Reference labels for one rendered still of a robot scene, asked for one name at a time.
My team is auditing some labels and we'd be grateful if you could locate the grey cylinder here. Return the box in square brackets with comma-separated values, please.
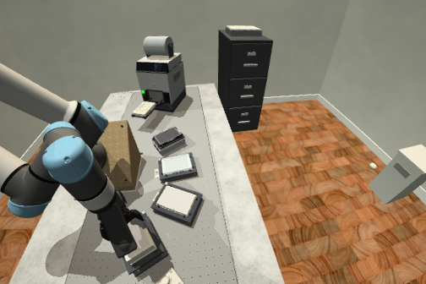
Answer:
[143, 36, 173, 56]

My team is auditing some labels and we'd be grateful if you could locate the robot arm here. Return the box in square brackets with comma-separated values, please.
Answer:
[0, 63, 137, 259]

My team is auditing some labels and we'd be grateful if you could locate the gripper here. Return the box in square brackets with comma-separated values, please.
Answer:
[90, 188, 147, 241]

